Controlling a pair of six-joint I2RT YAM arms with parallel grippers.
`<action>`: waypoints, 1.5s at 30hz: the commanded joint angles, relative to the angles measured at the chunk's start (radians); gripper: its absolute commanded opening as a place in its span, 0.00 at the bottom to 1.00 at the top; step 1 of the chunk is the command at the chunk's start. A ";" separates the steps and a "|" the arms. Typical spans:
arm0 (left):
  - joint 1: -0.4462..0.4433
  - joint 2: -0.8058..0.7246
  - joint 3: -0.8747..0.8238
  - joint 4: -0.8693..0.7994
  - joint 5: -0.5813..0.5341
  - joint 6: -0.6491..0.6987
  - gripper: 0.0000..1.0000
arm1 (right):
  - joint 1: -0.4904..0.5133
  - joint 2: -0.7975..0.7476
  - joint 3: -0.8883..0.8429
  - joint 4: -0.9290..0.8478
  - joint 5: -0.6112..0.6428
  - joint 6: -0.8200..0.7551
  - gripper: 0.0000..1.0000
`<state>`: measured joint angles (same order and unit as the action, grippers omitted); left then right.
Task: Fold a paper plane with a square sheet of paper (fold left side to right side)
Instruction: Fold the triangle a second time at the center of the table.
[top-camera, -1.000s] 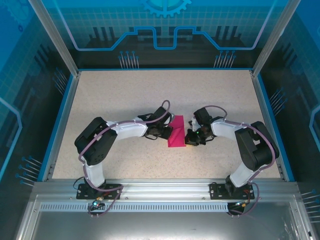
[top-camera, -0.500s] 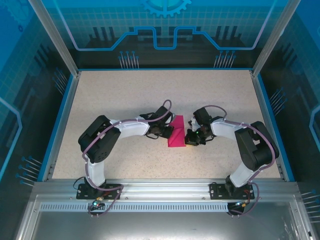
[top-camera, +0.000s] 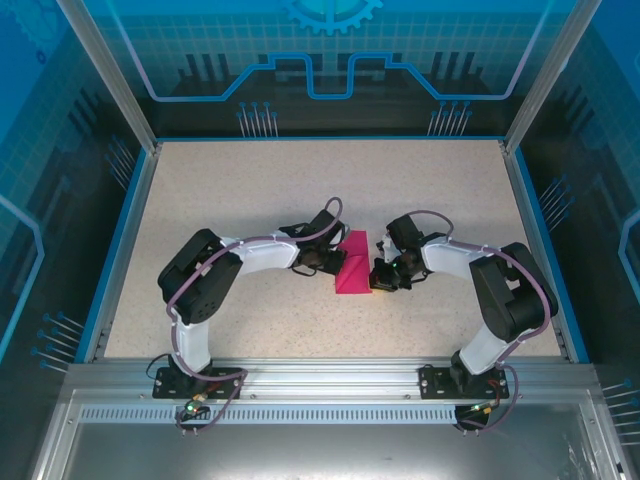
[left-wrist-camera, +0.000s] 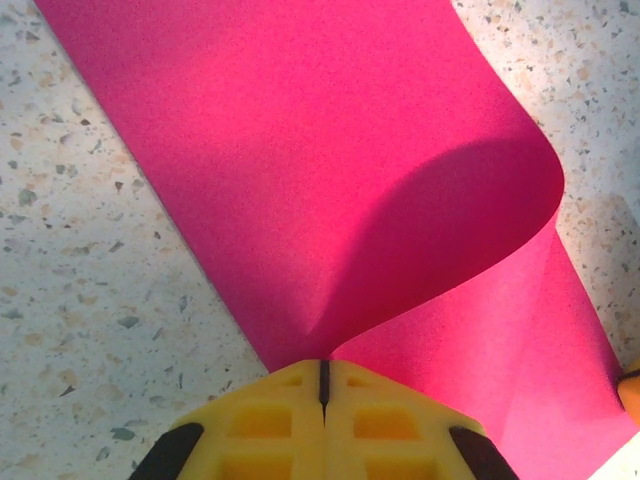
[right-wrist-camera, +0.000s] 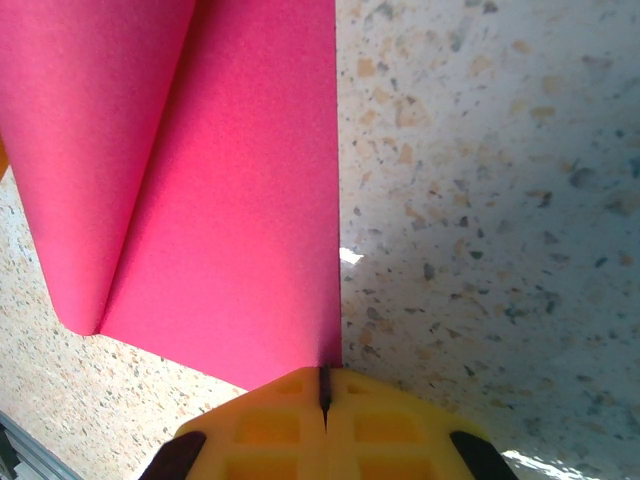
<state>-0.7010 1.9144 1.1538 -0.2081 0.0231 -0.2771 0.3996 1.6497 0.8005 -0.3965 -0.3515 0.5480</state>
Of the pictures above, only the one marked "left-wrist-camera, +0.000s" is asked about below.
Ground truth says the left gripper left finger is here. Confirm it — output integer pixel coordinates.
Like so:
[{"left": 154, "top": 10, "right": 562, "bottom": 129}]
[{"left": 132, "top": 358, "right": 326, "bottom": 480}]

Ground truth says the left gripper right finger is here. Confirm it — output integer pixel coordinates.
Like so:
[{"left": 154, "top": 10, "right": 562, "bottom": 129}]
[{"left": 323, "top": 358, "right": 521, "bottom": 480}]

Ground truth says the pink paper sheet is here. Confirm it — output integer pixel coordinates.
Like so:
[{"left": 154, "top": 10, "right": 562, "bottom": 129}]
[{"left": 33, "top": 0, "right": 640, "bottom": 480}]

